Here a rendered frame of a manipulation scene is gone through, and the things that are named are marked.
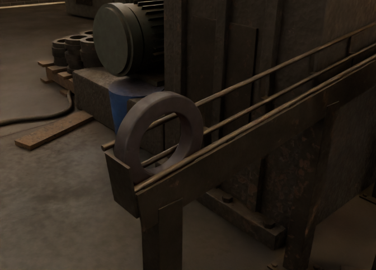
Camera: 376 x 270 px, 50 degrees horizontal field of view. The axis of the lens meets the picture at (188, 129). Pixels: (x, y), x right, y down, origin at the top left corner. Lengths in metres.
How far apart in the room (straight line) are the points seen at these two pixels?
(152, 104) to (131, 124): 0.05
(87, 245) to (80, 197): 0.31
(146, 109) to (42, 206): 1.13
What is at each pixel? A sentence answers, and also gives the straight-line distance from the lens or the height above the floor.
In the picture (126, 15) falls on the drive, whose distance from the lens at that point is 2.07.
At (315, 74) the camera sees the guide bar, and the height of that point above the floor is 0.65.
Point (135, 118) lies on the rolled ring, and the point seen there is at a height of 0.71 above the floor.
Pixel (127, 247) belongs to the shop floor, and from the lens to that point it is 1.48.
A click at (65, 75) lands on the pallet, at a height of 0.14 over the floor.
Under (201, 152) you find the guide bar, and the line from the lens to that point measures 0.77.
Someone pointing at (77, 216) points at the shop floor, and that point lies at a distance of 1.65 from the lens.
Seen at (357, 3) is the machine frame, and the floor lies 0.82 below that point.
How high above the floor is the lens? 0.97
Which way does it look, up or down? 25 degrees down
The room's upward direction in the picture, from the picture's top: 1 degrees clockwise
